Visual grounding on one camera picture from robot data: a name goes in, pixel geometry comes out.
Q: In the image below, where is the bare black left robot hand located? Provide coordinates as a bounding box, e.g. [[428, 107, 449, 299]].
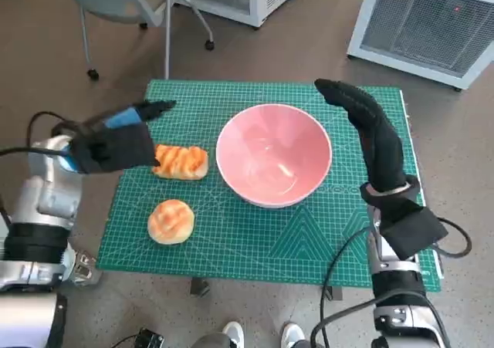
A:
[[79, 100, 178, 133]]

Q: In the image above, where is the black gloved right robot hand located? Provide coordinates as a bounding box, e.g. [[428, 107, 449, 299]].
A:
[[314, 79, 406, 193]]

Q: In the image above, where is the long striped toy bread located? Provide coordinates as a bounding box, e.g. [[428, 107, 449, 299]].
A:
[[152, 144, 209, 181]]

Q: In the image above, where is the pink bowl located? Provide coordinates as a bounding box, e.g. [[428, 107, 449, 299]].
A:
[[215, 103, 333, 209]]

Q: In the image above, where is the round toy bread bun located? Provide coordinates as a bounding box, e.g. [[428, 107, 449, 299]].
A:
[[147, 198, 196, 245]]

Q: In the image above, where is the white metal pole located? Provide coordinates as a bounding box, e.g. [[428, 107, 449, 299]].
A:
[[164, 0, 173, 79]]

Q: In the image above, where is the person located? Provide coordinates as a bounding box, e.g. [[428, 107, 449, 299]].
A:
[[69, 249, 103, 287]]

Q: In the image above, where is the green cutting mat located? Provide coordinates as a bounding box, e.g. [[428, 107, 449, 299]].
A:
[[95, 79, 443, 292]]

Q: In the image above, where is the white shoe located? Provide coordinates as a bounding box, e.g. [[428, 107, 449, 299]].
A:
[[281, 322, 305, 348], [222, 320, 245, 348]]

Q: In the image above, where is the black device on floor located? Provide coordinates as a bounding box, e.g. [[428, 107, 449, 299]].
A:
[[134, 327, 165, 348]]

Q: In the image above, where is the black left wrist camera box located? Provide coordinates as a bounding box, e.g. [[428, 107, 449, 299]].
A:
[[70, 123, 162, 175]]

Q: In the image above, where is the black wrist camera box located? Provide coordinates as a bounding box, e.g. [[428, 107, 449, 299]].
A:
[[380, 204, 449, 261], [70, 123, 162, 175]]

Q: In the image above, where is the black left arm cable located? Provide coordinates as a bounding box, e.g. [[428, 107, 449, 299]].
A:
[[0, 111, 84, 158]]

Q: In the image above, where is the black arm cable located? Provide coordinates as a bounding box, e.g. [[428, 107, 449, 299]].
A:
[[310, 226, 377, 348], [0, 111, 84, 158]]

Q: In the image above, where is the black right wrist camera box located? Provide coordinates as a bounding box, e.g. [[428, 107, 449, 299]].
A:
[[380, 204, 449, 261]]

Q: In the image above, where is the black camera cable loop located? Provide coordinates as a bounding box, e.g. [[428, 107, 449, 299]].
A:
[[435, 216, 472, 257]]

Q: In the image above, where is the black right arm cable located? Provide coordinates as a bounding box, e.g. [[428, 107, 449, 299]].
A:
[[310, 226, 377, 348]]

